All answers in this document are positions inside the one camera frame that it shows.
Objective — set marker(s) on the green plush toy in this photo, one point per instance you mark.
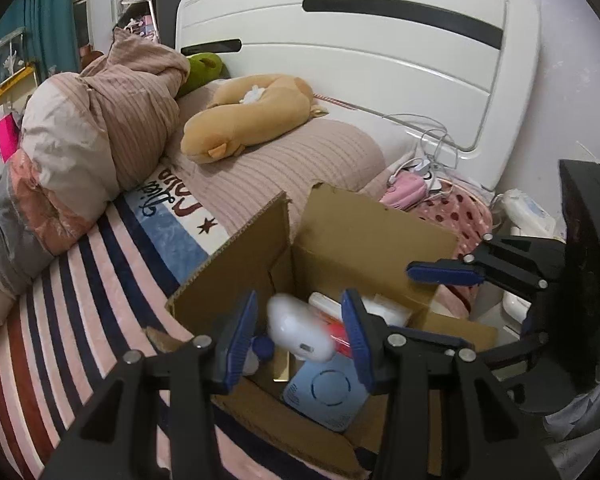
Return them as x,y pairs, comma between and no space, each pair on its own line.
202,70

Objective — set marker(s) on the white charger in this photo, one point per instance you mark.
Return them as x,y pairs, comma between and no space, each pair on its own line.
422,167

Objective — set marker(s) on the white earbud case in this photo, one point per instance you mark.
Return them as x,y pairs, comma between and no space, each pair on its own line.
300,327

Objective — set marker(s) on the white bed headboard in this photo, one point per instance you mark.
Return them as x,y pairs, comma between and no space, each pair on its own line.
380,60

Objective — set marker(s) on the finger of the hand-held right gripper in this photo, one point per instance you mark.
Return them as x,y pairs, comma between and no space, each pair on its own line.
445,274
520,347

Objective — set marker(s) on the pink ribbed pillow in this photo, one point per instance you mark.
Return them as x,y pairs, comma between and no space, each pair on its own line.
290,170

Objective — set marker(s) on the striped printed blanket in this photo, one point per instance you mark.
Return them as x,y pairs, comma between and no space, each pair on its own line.
80,320

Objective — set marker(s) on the glass tank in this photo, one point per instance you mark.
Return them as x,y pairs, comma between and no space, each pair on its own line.
10,57

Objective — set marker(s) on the white tissue pack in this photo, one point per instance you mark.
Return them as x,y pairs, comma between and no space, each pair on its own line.
527,210

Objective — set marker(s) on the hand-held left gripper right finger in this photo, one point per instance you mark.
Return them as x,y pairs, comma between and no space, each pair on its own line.
356,340

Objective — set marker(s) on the white box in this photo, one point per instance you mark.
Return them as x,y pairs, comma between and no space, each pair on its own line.
387,310

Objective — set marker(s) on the window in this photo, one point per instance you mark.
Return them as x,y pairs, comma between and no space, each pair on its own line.
81,5

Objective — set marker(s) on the white plastic container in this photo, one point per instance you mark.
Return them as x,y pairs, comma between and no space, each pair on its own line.
515,310

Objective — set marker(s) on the pink paper bag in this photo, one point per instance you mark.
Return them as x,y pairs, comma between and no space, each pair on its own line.
6,137

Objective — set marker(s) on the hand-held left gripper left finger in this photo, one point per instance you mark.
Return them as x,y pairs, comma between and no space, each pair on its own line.
240,340

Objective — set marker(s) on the pink pouch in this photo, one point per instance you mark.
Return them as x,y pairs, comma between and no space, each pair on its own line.
405,190

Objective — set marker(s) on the small white bottle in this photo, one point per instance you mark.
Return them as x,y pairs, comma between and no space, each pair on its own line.
252,362

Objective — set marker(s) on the brown plush toy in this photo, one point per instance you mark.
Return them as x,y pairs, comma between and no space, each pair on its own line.
245,115

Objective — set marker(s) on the pink polka dot cloth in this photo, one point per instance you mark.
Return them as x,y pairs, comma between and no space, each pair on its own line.
455,215

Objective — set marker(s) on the teal curtain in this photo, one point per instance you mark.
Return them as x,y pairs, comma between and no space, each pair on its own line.
45,15

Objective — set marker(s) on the rolled pink grey quilt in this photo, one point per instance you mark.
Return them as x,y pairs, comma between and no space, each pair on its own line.
105,125

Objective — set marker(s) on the blue square device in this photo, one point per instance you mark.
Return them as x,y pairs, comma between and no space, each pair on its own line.
325,395

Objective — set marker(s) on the yellow shelf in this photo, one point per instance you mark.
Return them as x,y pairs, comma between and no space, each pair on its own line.
10,87

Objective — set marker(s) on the brown cardboard box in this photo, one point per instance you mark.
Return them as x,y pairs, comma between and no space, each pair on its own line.
370,230

